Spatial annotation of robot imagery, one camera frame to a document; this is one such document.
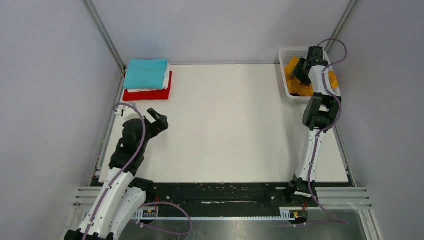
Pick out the yellow t shirt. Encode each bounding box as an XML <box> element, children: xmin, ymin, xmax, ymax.
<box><xmin>284</xmin><ymin>57</ymin><xmax>341</xmax><ymax>98</ymax></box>

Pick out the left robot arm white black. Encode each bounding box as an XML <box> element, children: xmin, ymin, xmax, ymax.
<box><xmin>64</xmin><ymin>108</ymin><xmax>169</xmax><ymax>240</ymax></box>

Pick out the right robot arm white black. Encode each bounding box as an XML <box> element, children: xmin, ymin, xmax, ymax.
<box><xmin>284</xmin><ymin>46</ymin><xmax>341</xmax><ymax>206</ymax></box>

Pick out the folded red t shirt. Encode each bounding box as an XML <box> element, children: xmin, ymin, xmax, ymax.
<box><xmin>122</xmin><ymin>71</ymin><xmax>173</xmax><ymax>102</ymax></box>

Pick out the white plastic laundry basket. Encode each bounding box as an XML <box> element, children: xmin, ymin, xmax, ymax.
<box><xmin>278</xmin><ymin>47</ymin><xmax>331</xmax><ymax>104</ymax></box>

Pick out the folded white t shirt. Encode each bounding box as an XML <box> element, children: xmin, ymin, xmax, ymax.
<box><xmin>127</xmin><ymin>63</ymin><xmax>170</xmax><ymax>93</ymax></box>

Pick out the folded cyan t shirt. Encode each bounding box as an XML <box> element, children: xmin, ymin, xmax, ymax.
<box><xmin>123</xmin><ymin>58</ymin><xmax>169</xmax><ymax>90</ymax></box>

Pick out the left controller board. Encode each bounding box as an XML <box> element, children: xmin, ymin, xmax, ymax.
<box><xmin>142</xmin><ymin>207</ymin><xmax>158</xmax><ymax>219</ymax></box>

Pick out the controller board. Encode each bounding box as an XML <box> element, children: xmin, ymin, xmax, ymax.
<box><xmin>289</xmin><ymin>210</ymin><xmax>305</xmax><ymax>219</ymax></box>
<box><xmin>142</xmin><ymin>207</ymin><xmax>158</xmax><ymax>219</ymax></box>

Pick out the right controller board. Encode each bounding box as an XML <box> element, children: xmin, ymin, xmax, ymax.
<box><xmin>289</xmin><ymin>210</ymin><xmax>305</xmax><ymax>219</ymax></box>

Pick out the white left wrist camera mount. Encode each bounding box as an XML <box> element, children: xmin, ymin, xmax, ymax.
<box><xmin>113</xmin><ymin>102</ymin><xmax>140</xmax><ymax>122</ymax></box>

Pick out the right aluminium corner post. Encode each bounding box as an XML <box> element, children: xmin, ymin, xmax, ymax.
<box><xmin>330</xmin><ymin>0</ymin><xmax>358</xmax><ymax>39</ymax></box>

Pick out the aluminium corner post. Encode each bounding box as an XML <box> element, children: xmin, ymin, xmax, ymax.
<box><xmin>330</xmin><ymin>0</ymin><xmax>358</xmax><ymax>39</ymax></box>
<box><xmin>82</xmin><ymin>0</ymin><xmax>127</xmax><ymax>71</ymax></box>

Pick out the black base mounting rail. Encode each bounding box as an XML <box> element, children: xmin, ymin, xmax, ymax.
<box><xmin>91</xmin><ymin>177</ymin><xmax>352</xmax><ymax>219</ymax></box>

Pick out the left aluminium corner post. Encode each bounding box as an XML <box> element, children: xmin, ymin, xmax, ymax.
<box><xmin>82</xmin><ymin>0</ymin><xmax>127</xmax><ymax>71</ymax></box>

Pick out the white slotted cable duct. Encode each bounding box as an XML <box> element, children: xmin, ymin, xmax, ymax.
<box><xmin>130</xmin><ymin>207</ymin><xmax>296</xmax><ymax>221</ymax></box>

